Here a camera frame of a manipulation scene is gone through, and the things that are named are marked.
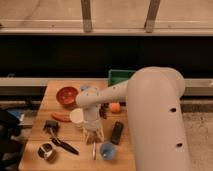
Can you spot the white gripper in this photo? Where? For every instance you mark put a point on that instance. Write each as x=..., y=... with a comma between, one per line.
x=92, y=122

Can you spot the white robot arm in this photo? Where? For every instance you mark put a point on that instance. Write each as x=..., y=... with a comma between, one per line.
x=152, y=97

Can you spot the blue cup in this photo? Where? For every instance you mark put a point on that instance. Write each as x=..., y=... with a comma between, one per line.
x=107, y=151

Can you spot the black remote control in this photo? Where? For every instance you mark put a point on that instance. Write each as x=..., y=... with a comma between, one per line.
x=116, y=133

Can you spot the white cup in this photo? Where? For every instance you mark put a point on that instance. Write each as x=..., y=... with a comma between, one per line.
x=76, y=117

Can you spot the dark grape bunch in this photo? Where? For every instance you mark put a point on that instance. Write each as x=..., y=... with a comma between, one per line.
x=103, y=110

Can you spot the orange fruit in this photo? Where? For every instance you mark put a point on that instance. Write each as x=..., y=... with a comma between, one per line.
x=114, y=107

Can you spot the orange carrot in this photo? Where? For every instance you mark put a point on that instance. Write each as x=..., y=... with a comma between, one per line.
x=60, y=117

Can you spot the red bowl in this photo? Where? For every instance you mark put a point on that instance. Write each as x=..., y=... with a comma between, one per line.
x=66, y=96

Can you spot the blue sponge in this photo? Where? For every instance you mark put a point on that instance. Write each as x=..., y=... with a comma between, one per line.
x=85, y=87

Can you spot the round tin can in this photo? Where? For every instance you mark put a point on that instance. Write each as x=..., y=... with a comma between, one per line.
x=47, y=152

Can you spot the green plastic bin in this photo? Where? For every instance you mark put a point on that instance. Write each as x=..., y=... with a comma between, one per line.
x=117, y=75

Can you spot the black chair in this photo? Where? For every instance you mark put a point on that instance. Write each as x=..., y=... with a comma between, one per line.
x=9, y=148

